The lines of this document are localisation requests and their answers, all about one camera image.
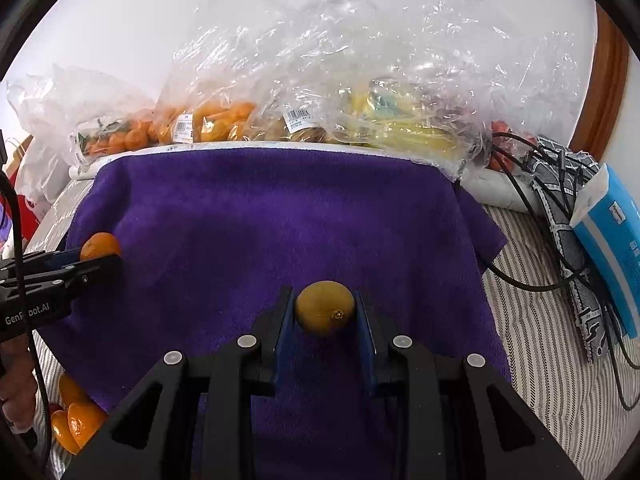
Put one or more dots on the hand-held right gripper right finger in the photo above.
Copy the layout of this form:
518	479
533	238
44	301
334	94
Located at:
365	347

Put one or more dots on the grey patterned cloth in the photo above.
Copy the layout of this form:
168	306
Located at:
560	230

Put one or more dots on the striped bed sheet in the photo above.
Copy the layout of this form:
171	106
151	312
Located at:
540	360

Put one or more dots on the brown wooden door frame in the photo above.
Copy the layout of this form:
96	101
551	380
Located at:
612	75

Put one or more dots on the white plastic bag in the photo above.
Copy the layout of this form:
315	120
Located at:
40	170

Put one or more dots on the red fruit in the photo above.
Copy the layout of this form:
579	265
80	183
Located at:
496	160

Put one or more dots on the clear bag of brown fruit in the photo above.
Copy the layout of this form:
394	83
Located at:
305	132

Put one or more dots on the blue tissue box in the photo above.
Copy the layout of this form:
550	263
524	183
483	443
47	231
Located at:
610	240

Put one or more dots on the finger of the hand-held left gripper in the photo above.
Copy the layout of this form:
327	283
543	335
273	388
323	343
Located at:
97	272
60	259

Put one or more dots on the purple towel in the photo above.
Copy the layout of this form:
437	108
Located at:
250	220

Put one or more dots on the red paper bag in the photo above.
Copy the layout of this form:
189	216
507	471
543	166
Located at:
27	210

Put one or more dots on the dull yellow citrus fruit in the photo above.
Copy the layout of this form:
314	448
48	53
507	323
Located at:
325	308

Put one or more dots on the clear bag of small tangerines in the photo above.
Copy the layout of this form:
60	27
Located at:
115	137

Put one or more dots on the clear bag of oranges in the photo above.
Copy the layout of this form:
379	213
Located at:
215	117

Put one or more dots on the orange mandarin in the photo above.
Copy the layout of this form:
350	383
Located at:
100	245
86	422
70	390
59	432

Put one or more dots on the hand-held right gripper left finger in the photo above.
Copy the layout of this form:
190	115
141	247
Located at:
285	345

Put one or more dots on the person's left hand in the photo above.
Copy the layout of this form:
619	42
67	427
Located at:
20	385

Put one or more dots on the clear bag of yellow fruit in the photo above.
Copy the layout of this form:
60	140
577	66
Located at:
415	135

